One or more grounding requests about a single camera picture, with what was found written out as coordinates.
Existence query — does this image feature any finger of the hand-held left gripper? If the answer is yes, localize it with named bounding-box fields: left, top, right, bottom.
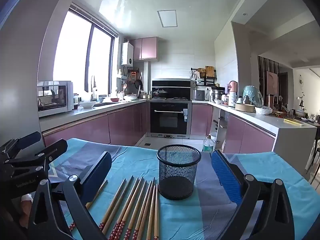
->
left=0, top=131, right=42, bottom=155
left=4, top=139, right=68, bottom=178

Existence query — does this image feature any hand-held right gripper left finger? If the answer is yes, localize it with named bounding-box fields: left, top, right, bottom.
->
left=27, top=151, right=112, bottom=240

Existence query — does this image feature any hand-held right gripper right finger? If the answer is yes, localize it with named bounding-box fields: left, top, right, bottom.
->
left=211, top=150, right=295, bottom=240

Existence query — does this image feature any black mesh holder cup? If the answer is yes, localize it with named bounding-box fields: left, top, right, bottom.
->
left=157, top=144, right=202, bottom=200

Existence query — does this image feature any bunch of wooden chopsticks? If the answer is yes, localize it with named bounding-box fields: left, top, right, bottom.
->
left=69, top=175, right=160, bottom=240

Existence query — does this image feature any person's left hand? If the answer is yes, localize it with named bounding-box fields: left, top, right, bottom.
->
left=20, top=194, right=34, bottom=228

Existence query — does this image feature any clear plastic oil bottle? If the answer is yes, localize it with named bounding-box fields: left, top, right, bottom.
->
left=202, top=134, right=216, bottom=153

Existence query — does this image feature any blue and grey tablecloth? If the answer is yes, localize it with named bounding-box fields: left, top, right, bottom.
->
left=42, top=137, right=320, bottom=240

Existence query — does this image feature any pink island base cabinet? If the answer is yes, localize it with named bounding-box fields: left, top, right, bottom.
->
left=222, top=112, right=277, bottom=154

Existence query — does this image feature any white microwave oven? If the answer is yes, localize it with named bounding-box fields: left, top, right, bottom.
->
left=37, top=81, right=74, bottom=118

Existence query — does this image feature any long pink base cabinet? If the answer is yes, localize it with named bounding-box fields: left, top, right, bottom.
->
left=42, top=102, right=150, bottom=147

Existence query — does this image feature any narrow pink base cabinet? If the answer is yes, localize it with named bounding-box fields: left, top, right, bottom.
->
left=191, top=104, right=213, bottom=136

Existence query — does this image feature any beige round container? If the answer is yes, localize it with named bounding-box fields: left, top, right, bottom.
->
left=235, top=103, right=255, bottom=112

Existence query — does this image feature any white plastic bag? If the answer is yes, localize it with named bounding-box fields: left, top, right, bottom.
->
left=255, top=106, right=273, bottom=115

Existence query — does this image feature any black built-in oven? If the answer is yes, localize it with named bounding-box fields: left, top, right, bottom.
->
left=149, top=101, right=192, bottom=137

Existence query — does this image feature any steel cooking pot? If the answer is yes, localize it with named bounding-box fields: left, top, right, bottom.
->
left=212, top=88, right=225, bottom=102

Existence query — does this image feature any teal round cover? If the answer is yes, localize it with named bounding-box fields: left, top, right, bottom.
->
left=242, top=85, right=264, bottom=108

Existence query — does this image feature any yellow flat board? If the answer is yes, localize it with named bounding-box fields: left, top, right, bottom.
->
left=284, top=118, right=305, bottom=126

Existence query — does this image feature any wok with glass lid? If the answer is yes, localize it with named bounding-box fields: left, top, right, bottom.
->
left=152, top=88, right=168, bottom=98

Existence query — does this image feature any large kitchen window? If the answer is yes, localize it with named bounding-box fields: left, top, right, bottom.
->
left=54, top=4, right=118, bottom=98

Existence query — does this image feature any black range hood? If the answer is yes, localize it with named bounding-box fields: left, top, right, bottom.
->
left=152, top=79, right=192, bottom=100

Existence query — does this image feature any white gas water heater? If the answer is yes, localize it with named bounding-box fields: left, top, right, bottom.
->
left=121, top=42, right=134, bottom=67

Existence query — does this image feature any square ceiling light panel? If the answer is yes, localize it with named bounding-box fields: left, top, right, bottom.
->
left=157, top=10, right=179, bottom=28

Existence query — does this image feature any black wall rack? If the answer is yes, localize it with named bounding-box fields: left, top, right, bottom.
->
left=191, top=66, right=217, bottom=87

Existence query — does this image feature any brown wall picture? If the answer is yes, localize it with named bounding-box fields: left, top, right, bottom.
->
left=266, top=71, right=278, bottom=96

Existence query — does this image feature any pink wall cabinet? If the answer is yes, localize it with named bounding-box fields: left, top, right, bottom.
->
left=129, top=37, right=158, bottom=61

